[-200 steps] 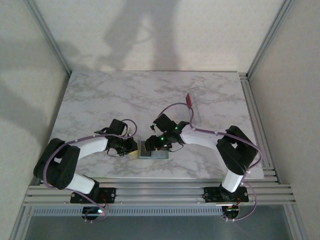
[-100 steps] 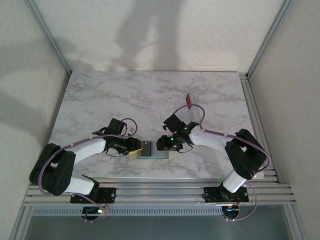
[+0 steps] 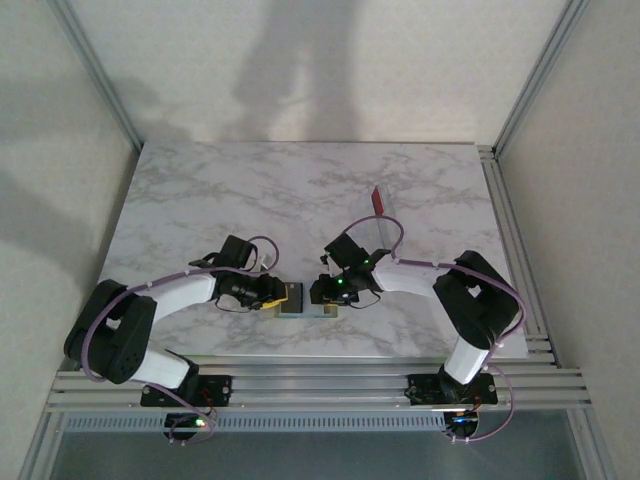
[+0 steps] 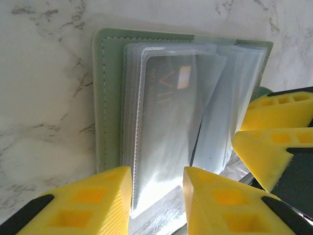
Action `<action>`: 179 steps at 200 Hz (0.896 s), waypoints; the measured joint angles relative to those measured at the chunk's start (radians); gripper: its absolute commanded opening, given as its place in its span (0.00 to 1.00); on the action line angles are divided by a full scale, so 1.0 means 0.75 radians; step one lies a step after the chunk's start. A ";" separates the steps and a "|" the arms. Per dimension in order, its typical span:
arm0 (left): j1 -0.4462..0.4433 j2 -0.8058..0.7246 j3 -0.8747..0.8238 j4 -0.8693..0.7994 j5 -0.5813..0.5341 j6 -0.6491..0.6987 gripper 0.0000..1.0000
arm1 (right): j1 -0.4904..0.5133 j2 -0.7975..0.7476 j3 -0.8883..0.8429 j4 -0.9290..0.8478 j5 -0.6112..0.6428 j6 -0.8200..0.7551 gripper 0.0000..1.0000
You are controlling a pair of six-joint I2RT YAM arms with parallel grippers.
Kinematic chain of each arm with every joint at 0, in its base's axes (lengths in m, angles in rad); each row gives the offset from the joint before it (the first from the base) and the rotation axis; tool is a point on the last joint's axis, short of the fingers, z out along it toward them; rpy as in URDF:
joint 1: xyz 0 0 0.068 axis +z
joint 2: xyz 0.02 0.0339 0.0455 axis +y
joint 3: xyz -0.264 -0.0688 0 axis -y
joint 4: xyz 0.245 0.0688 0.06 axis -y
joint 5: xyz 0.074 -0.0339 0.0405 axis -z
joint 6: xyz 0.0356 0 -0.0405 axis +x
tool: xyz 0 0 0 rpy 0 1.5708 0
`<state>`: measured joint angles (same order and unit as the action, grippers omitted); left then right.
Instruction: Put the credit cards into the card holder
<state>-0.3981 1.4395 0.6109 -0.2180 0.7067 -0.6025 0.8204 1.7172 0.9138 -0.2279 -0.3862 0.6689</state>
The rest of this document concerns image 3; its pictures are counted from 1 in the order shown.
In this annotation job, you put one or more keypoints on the dark grey credit card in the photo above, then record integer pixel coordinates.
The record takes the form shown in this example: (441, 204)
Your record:
(295, 298)

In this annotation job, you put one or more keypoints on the clear acrylic card stand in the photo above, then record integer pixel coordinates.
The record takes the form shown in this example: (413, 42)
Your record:
(387, 232)

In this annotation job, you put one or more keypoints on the red credit card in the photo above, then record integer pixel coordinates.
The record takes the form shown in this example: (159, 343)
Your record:
(378, 201)

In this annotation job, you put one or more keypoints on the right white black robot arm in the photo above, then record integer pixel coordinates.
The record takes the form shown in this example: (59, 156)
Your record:
(405, 280)

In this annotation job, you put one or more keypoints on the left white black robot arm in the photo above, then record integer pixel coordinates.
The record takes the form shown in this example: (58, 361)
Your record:
(185, 292)

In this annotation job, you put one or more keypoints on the aluminium front frame rail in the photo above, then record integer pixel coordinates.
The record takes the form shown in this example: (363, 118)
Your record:
(320, 385)

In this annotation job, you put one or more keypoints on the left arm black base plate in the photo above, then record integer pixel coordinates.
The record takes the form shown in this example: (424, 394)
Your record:
(217, 390)

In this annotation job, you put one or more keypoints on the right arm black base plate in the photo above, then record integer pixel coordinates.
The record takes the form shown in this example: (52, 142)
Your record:
(425, 390)

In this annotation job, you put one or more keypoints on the aluminium side frame rail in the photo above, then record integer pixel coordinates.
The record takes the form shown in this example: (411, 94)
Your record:
(515, 250)

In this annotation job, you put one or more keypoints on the aluminium lower frame leg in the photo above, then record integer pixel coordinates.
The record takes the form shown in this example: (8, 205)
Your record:
(595, 450)
(40, 450)

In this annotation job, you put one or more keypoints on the aluminium frame post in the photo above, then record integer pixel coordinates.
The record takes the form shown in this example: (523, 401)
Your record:
(540, 80)

